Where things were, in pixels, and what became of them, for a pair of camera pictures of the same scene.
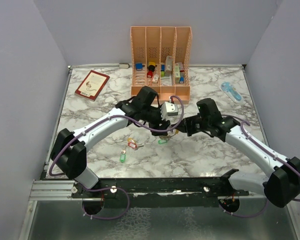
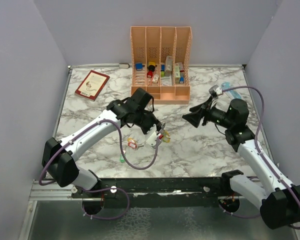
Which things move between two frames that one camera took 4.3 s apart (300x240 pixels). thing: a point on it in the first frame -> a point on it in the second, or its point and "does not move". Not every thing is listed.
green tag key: (123, 156) does not move
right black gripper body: (192, 124) -> (207, 111)
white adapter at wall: (124, 65) does not move
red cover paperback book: (92, 85) does not move
